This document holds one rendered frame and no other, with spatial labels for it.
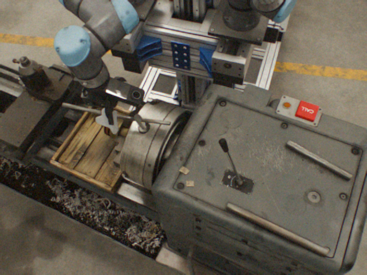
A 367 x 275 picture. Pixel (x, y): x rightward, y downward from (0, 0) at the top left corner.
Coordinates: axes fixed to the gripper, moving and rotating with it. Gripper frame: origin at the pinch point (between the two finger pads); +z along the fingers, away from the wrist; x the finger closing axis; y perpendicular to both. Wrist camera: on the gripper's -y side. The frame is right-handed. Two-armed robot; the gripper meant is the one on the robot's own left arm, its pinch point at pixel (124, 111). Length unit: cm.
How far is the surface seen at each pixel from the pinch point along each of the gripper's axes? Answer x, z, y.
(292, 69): -118, 161, -60
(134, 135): 2.9, 12.8, -0.6
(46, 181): 14, 78, 61
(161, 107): -9.5, 15.7, -6.2
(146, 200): 18, 47, -1
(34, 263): 57, 125, 78
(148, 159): 9.4, 15.0, -6.6
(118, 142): 2.5, 24.7, 8.8
